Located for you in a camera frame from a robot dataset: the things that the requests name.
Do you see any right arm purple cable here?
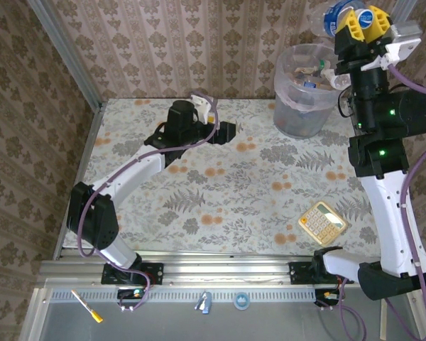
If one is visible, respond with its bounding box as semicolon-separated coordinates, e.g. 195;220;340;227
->
337;65;426;341

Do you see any floral patterned tablecloth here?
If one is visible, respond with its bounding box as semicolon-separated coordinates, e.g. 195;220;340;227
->
62;97;390;257

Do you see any aluminium extrusion rail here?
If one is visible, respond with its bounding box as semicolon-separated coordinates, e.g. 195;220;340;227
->
38;252;363;285

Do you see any translucent plastic waste bin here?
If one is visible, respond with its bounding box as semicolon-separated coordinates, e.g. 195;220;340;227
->
272;43;352;139

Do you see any yellow desk calculator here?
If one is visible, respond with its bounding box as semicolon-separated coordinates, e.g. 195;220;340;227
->
297;201;349;247

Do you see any wooden stick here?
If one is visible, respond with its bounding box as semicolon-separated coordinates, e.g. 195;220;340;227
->
378;300;388;340

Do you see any aluminium frame post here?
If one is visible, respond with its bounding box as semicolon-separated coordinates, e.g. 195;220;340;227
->
393;0;418;22
27;0;104;111

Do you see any aluminium table edge rail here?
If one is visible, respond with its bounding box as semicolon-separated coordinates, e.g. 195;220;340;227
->
53;102;106;259

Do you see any pink plastic bin liner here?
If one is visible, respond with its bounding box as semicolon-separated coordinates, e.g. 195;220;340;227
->
273;43;351;114

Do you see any thin black cable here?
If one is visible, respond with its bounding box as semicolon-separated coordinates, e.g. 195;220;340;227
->
337;87;353;119

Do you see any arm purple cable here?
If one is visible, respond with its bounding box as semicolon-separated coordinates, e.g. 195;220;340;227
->
77;92;220;313
337;65;426;341

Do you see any black connector board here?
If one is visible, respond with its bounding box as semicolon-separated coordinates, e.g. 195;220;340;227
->
314;288;342;307
116;288;148;301

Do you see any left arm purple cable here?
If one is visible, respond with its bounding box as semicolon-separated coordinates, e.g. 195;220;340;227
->
77;92;220;313

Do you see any blue metal clip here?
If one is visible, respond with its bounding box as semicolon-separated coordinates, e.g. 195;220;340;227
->
194;290;213;315

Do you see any grey metal base panel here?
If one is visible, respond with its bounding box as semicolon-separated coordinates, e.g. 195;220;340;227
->
21;286;425;341

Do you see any yellow-handled screwdriver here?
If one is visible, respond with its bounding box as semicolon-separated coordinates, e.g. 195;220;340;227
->
70;289;104;323

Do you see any grey slotted cable duct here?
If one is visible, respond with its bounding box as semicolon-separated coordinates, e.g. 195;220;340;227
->
49;286;317;303

